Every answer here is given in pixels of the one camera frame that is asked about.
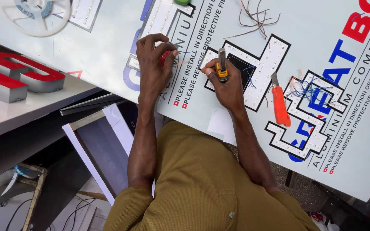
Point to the person's right hand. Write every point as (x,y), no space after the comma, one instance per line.
(228,89)

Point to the person's left hand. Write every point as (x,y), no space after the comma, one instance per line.
(153,70)

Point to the black-edged letter with LED strips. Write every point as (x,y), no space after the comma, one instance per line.
(268,64)
(304,141)

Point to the orange utility knife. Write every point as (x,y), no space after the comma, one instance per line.
(279,106)

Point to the grey-edged letter with LED strips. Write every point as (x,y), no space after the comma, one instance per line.
(162,16)
(85,12)

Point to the dark metal bar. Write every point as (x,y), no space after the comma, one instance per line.
(88,104)

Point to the green plastic object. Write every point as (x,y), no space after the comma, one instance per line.
(181,1)

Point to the white framed dark panel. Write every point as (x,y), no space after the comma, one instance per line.
(104,154)

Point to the olive green shirt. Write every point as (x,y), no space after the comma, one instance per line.
(197,192)

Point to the red channel letter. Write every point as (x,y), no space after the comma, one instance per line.
(34,75)

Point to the white printed composite panel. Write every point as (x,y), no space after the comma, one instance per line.
(348,134)

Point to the white side table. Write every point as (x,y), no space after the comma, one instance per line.
(27,109)

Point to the white LED strip reel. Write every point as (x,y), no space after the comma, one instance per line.
(34,6)

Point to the wooden stool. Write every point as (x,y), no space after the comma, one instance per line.
(37,192)

